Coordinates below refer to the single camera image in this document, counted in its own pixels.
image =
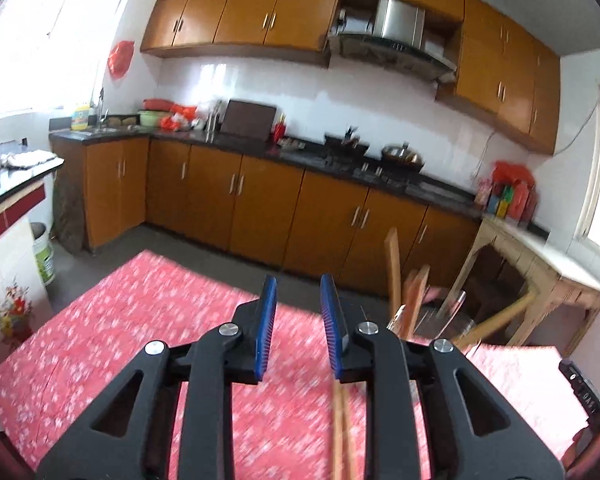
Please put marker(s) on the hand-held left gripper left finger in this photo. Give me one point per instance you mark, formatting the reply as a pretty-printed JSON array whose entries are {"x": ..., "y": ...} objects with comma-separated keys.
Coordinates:
[{"x": 266, "y": 330}]

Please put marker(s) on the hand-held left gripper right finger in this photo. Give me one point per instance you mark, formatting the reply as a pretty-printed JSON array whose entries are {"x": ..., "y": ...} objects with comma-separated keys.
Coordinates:
[{"x": 331, "y": 330}]

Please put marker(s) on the cream wooden side table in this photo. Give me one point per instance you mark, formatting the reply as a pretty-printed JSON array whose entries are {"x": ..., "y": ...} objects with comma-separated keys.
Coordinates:
[{"x": 570, "y": 272}]

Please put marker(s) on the wooden lower kitchen cabinets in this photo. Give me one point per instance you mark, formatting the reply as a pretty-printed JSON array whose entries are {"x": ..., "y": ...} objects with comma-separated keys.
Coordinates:
[{"x": 265, "y": 210}]

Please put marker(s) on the red floral tablecloth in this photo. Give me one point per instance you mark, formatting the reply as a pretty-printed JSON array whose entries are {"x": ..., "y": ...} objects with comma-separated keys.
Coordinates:
[{"x": 130, "y": 360}]

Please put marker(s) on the black gas stove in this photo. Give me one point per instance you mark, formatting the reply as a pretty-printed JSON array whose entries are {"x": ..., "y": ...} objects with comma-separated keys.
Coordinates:
[{"x": 370, "y": 170}]

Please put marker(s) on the black kitchen countertop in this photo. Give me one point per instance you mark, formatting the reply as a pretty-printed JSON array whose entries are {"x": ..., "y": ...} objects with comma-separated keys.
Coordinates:
[{"x": 310, "y": 157}]

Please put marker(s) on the black wok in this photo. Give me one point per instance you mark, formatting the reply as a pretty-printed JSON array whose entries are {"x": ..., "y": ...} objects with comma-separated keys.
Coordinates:
[{"x": 347, "y": 147}]

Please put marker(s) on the dark wok with lid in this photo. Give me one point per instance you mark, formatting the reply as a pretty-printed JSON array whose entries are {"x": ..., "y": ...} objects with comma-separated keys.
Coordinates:
[{"x": 402, "y": 157}]

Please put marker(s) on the small plate with food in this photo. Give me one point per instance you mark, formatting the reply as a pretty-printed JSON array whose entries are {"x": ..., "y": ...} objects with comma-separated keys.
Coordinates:
[{"x": 292, "y": 145}]

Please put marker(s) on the dark red sauce bottle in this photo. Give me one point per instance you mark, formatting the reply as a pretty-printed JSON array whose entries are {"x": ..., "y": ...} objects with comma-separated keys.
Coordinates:
[{"x": 531, "y": 205}]

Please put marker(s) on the small red bottle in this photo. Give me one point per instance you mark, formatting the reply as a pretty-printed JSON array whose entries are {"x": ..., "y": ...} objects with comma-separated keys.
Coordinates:
[{"x": 280, "y": 130}]

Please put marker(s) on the pink seasoning bottle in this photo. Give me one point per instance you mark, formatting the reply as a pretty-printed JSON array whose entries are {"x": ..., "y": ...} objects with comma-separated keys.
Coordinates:
[{"x": 483, "y": 194}]

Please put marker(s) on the colourful seasoning box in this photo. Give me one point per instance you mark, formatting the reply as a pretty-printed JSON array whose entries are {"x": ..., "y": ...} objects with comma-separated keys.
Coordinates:
[{"x": 499, "y": 202}]

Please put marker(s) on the dark brown cutting board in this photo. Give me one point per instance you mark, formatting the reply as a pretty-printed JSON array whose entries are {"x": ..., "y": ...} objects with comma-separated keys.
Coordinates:
[{"x": 247, "y": 120}]

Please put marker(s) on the metal utensil cup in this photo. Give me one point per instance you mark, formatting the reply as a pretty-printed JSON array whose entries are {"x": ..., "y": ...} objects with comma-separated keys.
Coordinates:
[{"x": 213, "y": 119}]

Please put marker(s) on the large red plastic bag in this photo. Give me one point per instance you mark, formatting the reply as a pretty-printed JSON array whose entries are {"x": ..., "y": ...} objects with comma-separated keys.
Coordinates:
[{"x": 512, "y": 172}]

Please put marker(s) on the crumpled red plastic bag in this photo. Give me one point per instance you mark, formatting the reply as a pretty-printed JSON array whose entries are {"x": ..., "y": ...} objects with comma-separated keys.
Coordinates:
[{"x": 180, "y": 117}]

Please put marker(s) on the white plastic bucket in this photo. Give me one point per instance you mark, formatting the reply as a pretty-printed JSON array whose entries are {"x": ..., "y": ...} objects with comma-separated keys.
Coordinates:
[{"x": 42, "y": 255}]

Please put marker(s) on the green plastic basin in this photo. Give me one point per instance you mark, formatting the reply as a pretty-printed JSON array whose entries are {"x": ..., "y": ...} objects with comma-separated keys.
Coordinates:
[{"x": 150, "y": 118}]

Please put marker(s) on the red plastic basin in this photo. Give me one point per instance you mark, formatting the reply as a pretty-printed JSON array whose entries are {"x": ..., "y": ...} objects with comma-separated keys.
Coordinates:
[{"x": 158, "y": 104}]

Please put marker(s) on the metal kitchen faucet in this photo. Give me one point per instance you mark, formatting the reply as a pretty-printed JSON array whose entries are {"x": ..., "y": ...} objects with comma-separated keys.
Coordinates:
[{"x": 101, "y": 110}]

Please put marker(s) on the yellow dish soap bottle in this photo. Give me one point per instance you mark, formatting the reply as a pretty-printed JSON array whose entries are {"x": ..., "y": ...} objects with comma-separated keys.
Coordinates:
[{"x": 80, "y": 119}]

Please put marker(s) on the black counter with red front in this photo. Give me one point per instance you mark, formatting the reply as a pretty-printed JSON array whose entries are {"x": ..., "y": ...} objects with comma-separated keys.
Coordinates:
[{"x": 10, "y": 205}]

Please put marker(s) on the white cloth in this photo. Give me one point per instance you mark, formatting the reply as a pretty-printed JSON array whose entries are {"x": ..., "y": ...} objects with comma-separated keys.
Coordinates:
[{"x": 27, "y": 158}]

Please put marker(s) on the red plastic bag on hook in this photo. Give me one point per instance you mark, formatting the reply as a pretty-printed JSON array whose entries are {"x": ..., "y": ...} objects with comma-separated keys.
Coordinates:
[{"x": 120, "y": 60}]

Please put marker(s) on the steel range hood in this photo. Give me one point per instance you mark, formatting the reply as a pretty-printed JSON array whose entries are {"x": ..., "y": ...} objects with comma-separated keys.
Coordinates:
[{"x": 397, "y": 22}]

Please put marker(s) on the wooden upper wall cabinets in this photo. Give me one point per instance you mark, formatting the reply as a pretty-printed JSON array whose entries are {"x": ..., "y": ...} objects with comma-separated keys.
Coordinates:
[{"x": 260, "y": 10}]

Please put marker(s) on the bright window with grey frame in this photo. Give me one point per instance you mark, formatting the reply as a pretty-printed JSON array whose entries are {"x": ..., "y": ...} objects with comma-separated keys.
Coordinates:
[{"x": 45, "y": 45}]

